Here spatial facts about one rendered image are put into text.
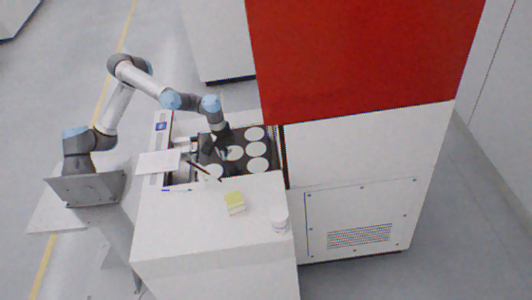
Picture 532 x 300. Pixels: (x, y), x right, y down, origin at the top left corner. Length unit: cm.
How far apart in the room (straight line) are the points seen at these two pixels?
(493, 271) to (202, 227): 178
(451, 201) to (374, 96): 154
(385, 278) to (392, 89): 132
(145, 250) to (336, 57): 100
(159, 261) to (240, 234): 32
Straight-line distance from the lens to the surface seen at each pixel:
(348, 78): 138
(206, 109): 158
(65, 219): 203
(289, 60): 129
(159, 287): 172
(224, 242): 147
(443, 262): 259
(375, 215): 207
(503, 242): 279
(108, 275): 276
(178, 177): 184
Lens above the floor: 220
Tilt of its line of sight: 45 degrees down
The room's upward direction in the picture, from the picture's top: 9 degrees counter-clockwise
